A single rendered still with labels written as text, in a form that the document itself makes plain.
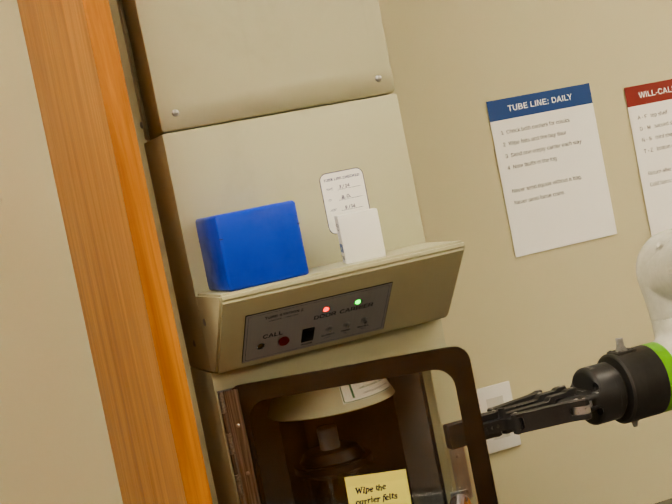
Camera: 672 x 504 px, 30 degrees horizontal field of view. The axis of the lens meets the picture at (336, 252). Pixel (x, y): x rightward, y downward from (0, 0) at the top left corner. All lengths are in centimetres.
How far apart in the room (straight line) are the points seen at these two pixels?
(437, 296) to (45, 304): 65
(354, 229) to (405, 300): 12
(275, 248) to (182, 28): 31
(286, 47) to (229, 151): 15
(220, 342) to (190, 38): 38
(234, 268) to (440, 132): 78
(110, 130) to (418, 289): 43
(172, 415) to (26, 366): 53
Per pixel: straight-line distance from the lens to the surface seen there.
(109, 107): 146
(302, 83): 161
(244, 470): 157
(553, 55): 228
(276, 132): 160
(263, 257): 147
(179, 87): 157
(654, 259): 167
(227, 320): 147
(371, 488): 156
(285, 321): 151
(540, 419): 156
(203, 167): 156
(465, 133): 218
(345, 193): 162
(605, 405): 162
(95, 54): 146
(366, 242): 154
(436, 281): 158
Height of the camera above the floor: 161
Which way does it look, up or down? 3 degrees down
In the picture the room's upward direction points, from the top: 11 degrees counter-clockwise
